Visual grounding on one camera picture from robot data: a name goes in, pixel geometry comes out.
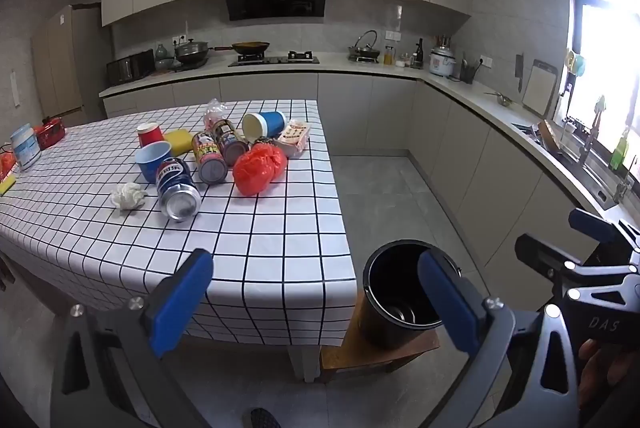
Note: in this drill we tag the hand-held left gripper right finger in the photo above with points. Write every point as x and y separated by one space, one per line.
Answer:
447 303

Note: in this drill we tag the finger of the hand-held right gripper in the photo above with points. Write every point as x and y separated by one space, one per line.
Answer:
542 255
595 224

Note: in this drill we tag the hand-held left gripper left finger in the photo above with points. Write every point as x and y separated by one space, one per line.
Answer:
185 303

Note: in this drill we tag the black bucket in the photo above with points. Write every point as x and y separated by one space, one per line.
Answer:
380 328

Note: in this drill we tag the blue soda can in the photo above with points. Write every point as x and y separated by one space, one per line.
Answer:
175 183

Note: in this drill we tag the white tissue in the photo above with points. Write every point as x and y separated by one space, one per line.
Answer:
127 197

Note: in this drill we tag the blue paper cup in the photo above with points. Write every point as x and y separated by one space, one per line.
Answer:
150 167
272 123

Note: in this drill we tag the coconut drink can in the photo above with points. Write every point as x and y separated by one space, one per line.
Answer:
207 155
229 137

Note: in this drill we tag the red plastic bag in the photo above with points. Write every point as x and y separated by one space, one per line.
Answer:
260 167

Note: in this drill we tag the yellow sponge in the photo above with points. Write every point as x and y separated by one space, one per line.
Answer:
179 141

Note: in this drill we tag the red paper cup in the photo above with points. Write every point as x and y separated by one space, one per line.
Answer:
150 136

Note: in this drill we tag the clear plastic bag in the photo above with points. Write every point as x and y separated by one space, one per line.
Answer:
216 111

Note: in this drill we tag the white pink milk carton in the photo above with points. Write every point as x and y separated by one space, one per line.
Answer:
295 136

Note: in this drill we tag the person's right hand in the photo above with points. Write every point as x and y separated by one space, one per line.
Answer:
610 373

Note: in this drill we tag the steel sink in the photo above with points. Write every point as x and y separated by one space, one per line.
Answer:
595 185

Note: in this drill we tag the green dish soap bottle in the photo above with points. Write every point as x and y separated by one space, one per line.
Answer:
619 152

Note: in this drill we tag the chrome faucet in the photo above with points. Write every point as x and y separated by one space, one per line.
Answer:
587 142

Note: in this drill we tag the round wooden board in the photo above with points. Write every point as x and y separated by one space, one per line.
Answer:
549 135

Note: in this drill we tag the brown wooden stool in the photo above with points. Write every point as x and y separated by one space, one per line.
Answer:
350 353

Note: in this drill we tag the person's dark shoe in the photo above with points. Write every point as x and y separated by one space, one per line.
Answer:
262 419

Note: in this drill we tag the white cutting board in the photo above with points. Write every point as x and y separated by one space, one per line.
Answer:
540 87

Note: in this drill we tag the green vegetable scraps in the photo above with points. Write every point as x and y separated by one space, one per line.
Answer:
497 98

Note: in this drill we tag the hanging teal cloth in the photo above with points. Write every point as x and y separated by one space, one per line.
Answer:
576 63

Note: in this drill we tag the window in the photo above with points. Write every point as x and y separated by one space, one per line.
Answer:
610 57

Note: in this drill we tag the black cleaver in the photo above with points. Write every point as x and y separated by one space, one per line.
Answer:
520 70

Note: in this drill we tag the black utensil holder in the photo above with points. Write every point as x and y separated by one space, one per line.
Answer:
467 72

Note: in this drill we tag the grey kitchen counter cabinets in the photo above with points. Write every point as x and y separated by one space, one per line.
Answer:
370 112

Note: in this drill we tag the yellow flat object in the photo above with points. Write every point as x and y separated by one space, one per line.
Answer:
7 186

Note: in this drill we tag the white rice cooker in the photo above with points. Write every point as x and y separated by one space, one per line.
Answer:
442 63

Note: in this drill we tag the red packet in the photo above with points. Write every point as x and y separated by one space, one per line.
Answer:
50 133

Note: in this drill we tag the white jar blue label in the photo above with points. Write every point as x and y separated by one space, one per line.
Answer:
26 147

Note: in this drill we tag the orange packet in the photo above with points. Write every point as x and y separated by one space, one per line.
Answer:
6 163

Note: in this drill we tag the dark glass bottle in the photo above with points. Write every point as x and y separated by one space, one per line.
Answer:
419 56

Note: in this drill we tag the small seasoning jar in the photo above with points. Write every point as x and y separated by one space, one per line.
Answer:
406 60

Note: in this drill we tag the green ceramic bowl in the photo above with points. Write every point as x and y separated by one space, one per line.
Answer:
167 64

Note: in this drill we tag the black microwave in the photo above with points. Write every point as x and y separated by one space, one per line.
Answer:
130 67

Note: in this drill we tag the orange oil bottle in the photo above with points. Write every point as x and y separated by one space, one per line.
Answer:
389 56

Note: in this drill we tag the grey pot with lid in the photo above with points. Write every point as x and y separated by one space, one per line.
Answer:
192 51

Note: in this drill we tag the green ceramic vase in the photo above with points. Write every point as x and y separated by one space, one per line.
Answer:
161 51

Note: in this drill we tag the black gas stove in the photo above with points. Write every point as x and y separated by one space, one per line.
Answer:
275 60

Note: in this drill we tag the black frying pan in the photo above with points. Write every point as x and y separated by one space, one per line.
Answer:
250 47

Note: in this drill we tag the beige fridge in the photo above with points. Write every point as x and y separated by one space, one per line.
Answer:
65 57

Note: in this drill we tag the wall socket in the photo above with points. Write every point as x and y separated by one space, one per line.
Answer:
180 40
486 60
392 36

